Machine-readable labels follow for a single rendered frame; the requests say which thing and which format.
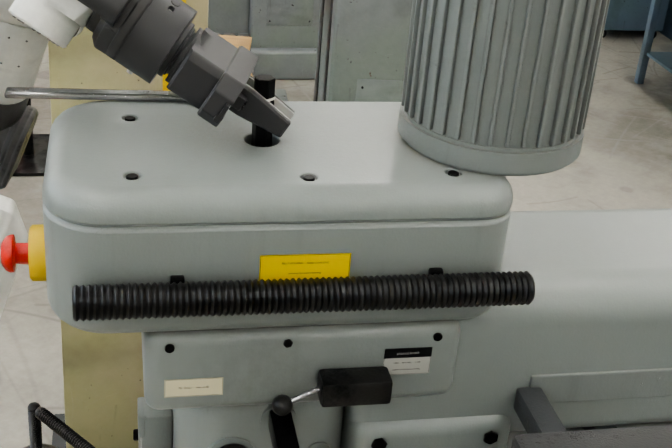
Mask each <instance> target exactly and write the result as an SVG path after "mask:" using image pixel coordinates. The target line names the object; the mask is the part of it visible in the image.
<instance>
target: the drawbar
mask: <svg viewBox="0 0 672 448"><path fill-rule="evenodd" d="M275 80H276V79H275V78H274V77H273V76H272V75H267V74H260V75H257V76H255V79H254V89H255V90H256V91H257V92H258V93H259V94H261V95H262V96H263V97H264V98H266V99H271V98H273V97H275ZM251 145H252V146H256V147H271V146H272V133H270V132H268V131H266V130H264V129H263V128H261V127H259V126H257V125H255V124H253V123H252V142H251Z"/></svg>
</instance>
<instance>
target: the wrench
mask: <svg viewBox="0 0 672 448"><path fill-rule="evenodd" d="M4 96H5V98H23V99H69V100H116V101H163V102H187V101H185V100H184V99H182V98H181V97H179V96H178V95H176V94H175V93H173V92H172V91H161V90H117V89H74V88H31V87H7V88H6V91H5V93H4Z"/></svg>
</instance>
